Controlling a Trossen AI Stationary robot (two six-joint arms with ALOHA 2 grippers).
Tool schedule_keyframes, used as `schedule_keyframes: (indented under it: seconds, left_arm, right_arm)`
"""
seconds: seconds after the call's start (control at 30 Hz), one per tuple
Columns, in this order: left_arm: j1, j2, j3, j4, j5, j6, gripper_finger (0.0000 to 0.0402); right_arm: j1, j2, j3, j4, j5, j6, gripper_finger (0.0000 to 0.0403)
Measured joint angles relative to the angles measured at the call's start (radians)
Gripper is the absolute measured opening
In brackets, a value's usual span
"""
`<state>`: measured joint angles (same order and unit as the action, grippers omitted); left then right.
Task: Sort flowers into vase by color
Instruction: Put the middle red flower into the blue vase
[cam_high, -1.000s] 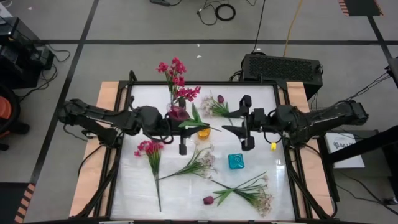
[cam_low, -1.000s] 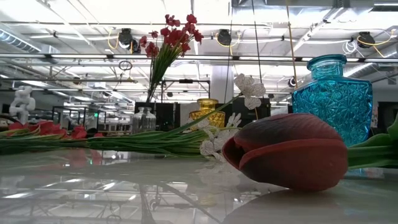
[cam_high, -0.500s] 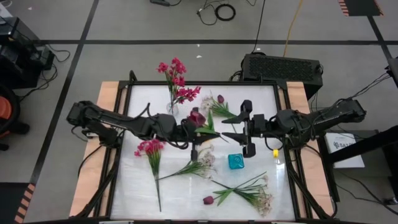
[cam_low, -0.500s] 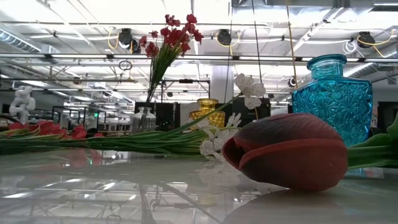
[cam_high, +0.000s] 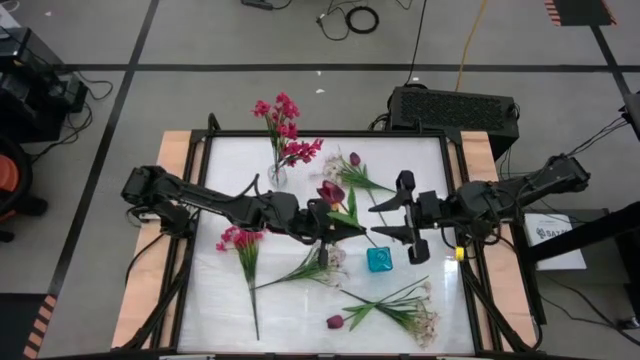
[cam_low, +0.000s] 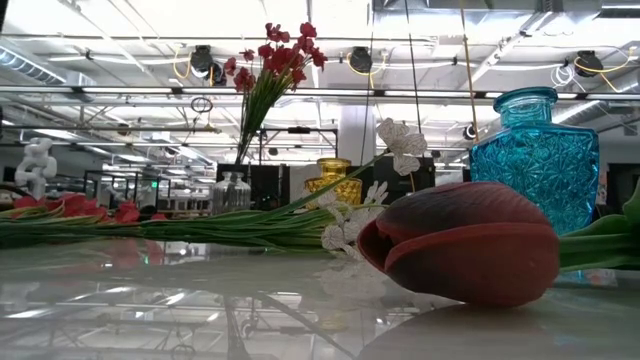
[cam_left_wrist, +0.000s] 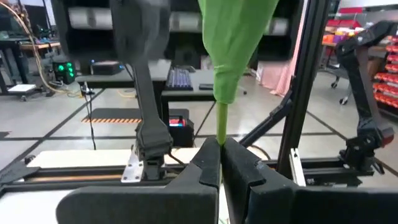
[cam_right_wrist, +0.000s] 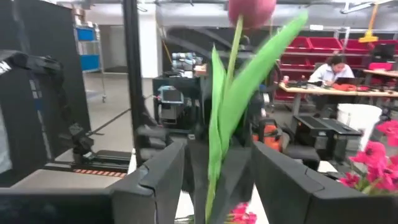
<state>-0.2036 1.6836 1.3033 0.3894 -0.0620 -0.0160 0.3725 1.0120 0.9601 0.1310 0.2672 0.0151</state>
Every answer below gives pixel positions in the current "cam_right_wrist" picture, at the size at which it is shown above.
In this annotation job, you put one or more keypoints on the white bucket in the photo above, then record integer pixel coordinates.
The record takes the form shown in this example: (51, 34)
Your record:
(357, 121)

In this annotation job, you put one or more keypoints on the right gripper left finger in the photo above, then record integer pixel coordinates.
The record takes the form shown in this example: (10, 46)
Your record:
(155, 186)

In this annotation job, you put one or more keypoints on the black equipment cases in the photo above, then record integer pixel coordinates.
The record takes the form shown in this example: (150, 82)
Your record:
(326, 130)

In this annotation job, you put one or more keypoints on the blue bin rack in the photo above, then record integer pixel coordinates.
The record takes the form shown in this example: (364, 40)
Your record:
(88, 62)

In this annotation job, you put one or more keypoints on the black partition panel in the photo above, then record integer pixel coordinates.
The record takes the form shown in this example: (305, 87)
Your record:
(46, 31)

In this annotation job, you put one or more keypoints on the orange black shop vacuum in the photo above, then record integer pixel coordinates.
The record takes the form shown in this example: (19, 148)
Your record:
(270, 137)

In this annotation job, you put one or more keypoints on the hazard striped black mat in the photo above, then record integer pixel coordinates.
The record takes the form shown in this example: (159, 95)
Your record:
(99, 173)

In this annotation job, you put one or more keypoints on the pink flower bunch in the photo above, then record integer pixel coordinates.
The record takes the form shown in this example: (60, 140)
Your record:
(373, 152)
(241, 214)

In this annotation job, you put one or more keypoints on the yellow hanging tool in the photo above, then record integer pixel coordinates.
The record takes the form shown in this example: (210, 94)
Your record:
(368, 39)

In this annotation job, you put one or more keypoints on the black vertical rig post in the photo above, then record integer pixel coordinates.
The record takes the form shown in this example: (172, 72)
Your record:
(133, 77)

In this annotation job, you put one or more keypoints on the wooden work table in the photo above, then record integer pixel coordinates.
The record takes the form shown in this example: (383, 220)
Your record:
(326, 91)

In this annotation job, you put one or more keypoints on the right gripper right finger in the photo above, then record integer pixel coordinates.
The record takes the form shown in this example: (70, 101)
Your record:
(280, 186)

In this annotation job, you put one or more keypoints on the black device trolley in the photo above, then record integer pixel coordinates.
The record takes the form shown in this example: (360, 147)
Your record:
(174, 109)

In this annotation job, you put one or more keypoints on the red bin shelving rack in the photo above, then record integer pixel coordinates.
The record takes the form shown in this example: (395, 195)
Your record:
(323, 45)

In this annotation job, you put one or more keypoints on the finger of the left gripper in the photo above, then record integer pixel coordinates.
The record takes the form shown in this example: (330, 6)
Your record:
(197, 174)
(237, 180)

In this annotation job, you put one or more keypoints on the person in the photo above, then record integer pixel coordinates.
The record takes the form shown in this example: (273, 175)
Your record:
(329, 73)

